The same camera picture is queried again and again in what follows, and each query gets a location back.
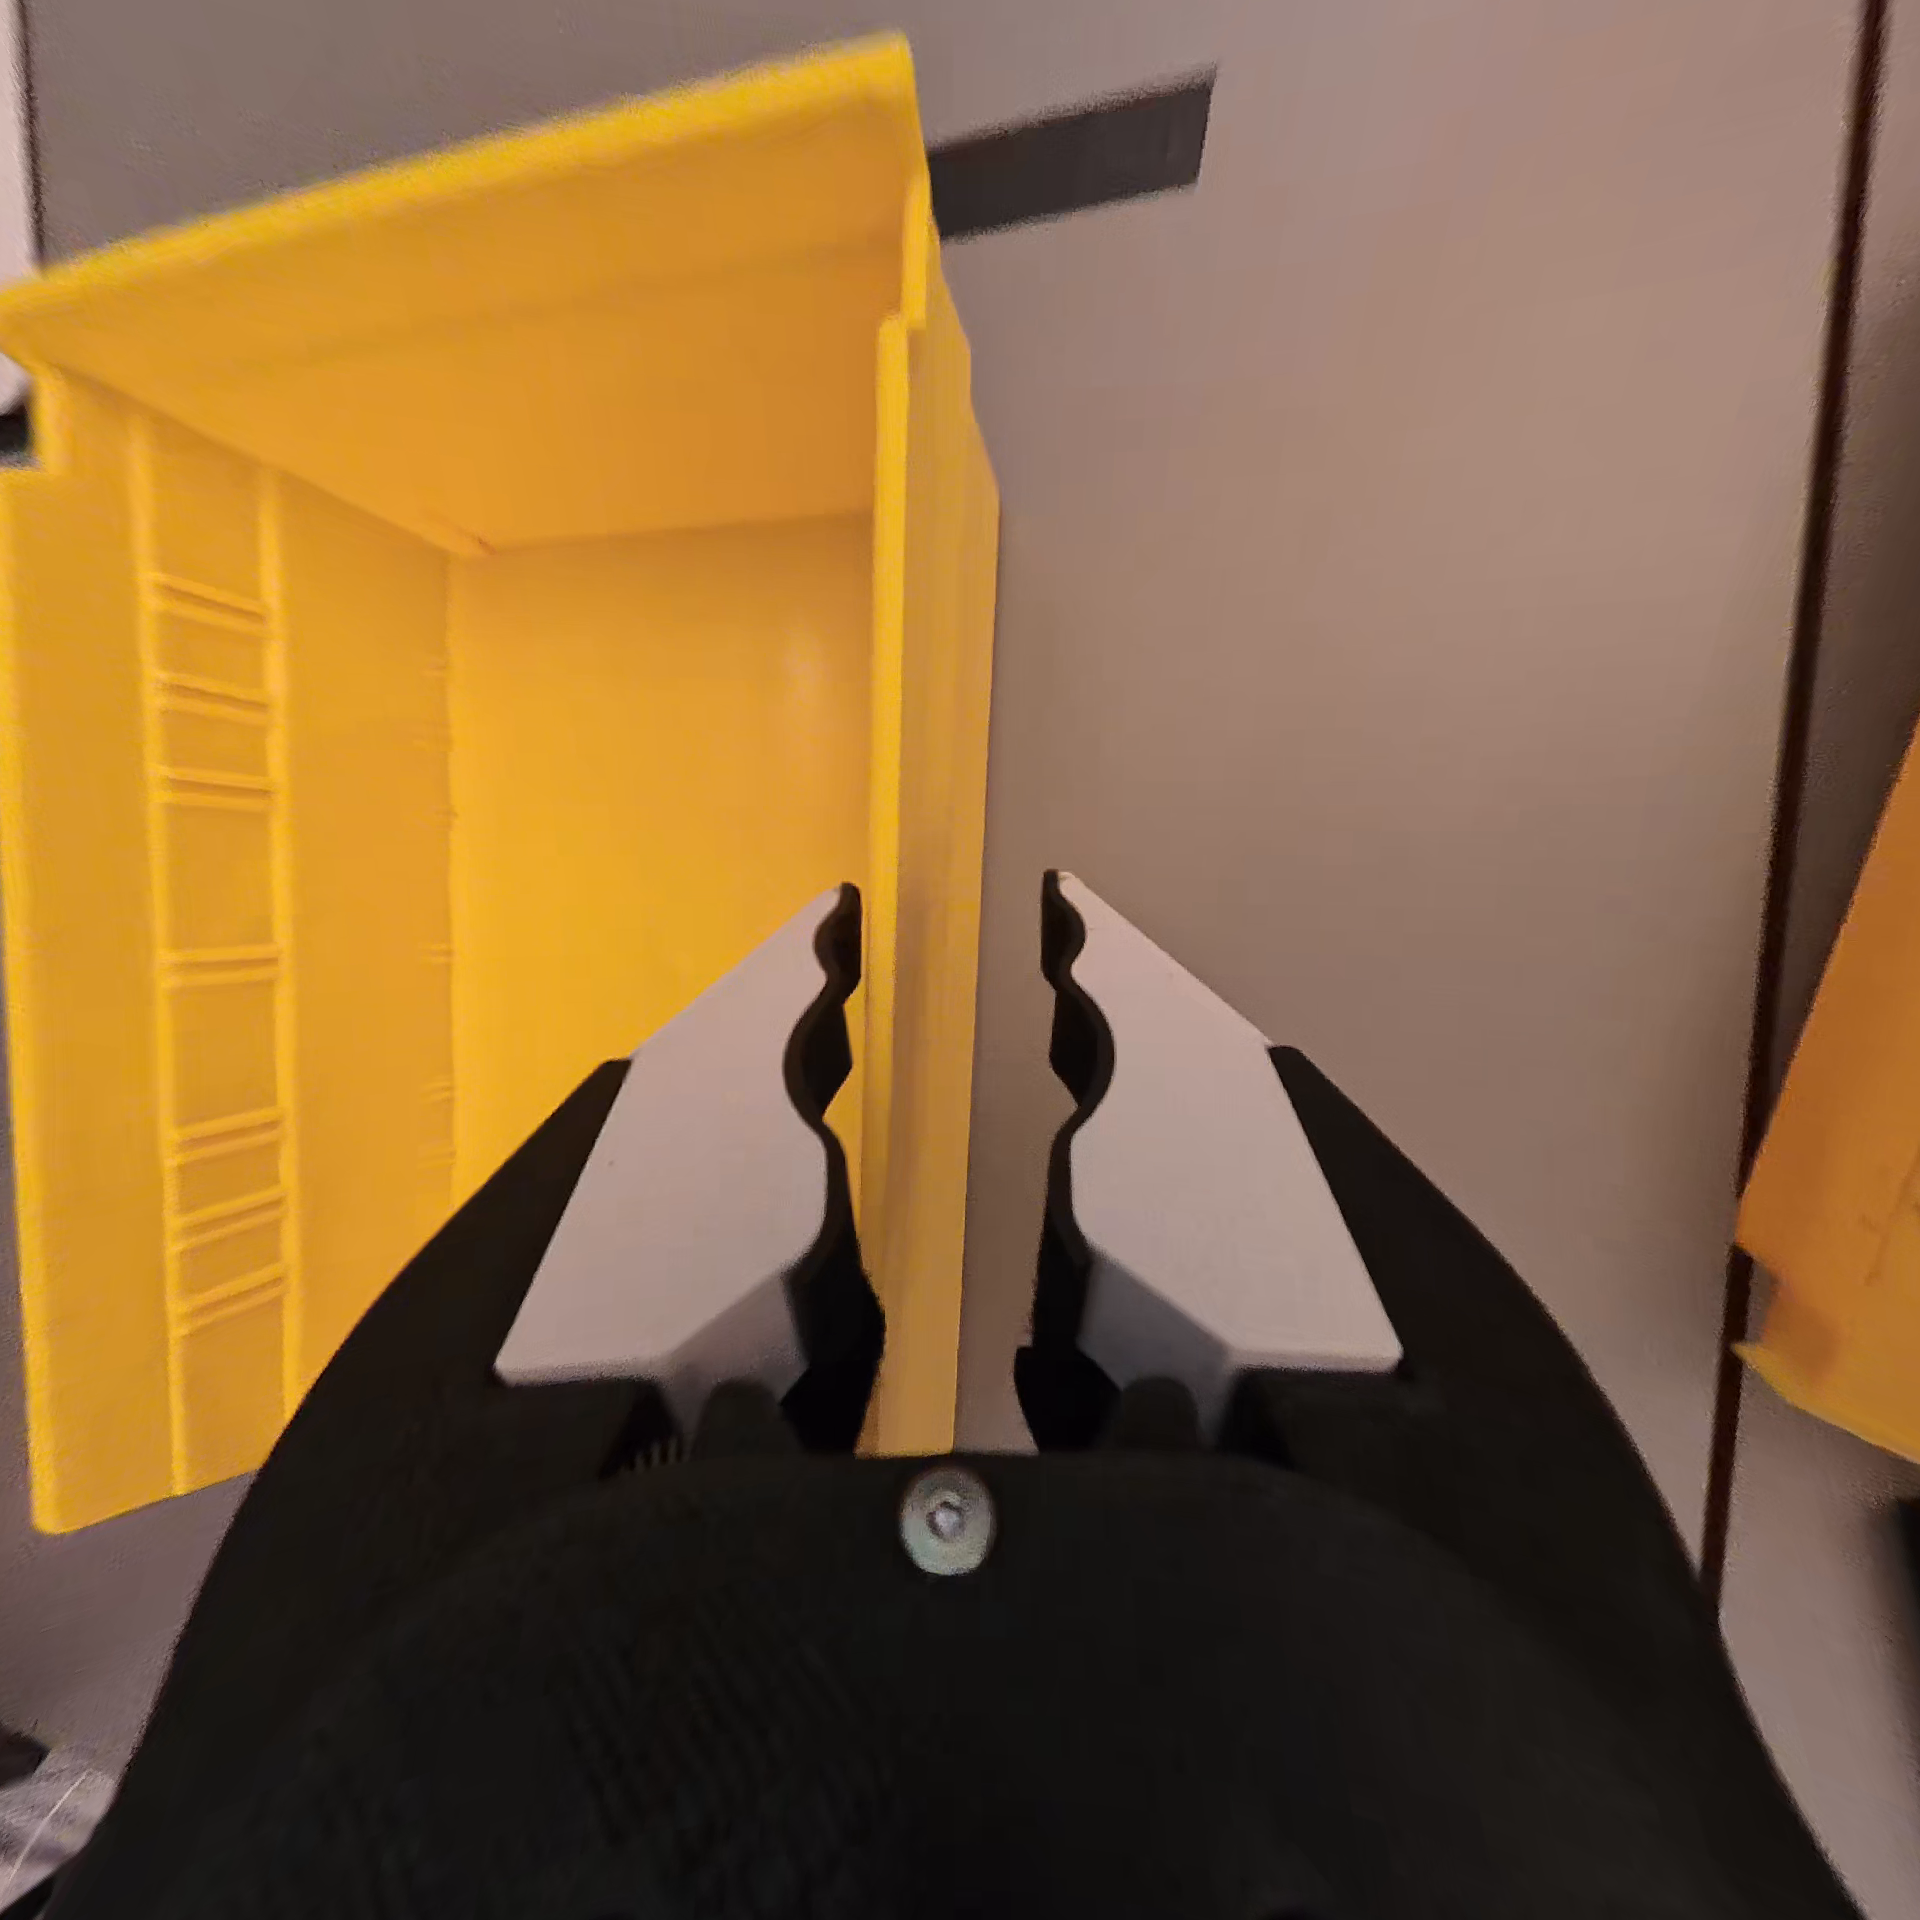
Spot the yellow plastic bin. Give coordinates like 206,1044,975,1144
1730,741,1920,1462
0,33,1004,1537

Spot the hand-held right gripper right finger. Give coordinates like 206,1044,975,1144
1017,866,1404,1444

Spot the black tape strip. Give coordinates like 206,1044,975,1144
921,66,1220,242

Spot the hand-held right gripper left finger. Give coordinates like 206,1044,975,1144
491,881,888,1454

